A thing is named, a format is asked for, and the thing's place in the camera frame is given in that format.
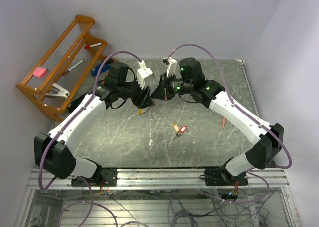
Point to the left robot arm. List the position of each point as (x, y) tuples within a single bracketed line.
[(53, 150)]

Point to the red capped marker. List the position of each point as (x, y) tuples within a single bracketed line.
[(92, 45)]

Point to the brown tipped marker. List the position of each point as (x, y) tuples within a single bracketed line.
[(72, 67)]

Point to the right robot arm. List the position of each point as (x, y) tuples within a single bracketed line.
[(187, 77)]

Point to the large keyring with yellow handle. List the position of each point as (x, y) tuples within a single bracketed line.
[(145, 111)]

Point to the orange wooden rack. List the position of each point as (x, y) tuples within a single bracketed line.
[(66, 51)]

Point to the black stapler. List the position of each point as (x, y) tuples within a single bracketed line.
[(75, 103)]

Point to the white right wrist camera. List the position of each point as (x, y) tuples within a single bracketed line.
[(171, 64)]

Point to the pink eraser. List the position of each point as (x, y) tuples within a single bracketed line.
[(40, 72)]

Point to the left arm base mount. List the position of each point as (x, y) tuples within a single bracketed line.
[(105, 177)]

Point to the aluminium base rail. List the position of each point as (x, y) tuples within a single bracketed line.
[(151, 179)]

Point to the white stapler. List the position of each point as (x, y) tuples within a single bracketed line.
[(58, 92)]

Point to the orange pencil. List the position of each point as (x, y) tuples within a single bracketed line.
[(224, 123)]

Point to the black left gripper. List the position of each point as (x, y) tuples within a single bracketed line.
[(144, 100)]

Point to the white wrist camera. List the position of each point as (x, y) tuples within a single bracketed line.
[(143, 74), (171, 64)]

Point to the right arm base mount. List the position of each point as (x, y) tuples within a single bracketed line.
[(218, 176)]

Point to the silver key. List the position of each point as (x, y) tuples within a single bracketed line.
[(177, 136)]

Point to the red key tag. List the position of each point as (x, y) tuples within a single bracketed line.
[(183, 129)]

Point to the yellow key tag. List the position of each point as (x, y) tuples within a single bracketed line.
[(176, 128)]

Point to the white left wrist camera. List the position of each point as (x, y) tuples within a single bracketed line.
[(143, 74)]

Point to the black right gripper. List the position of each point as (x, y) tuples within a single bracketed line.
[(164, 82)]

